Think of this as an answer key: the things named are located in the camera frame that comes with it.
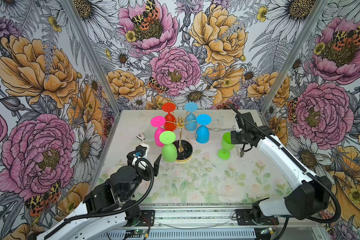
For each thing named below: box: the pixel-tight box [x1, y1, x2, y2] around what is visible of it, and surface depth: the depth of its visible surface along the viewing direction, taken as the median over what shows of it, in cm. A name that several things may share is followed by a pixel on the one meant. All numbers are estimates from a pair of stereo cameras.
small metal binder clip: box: [237, 147, 245, 158], surface depth 98 cm
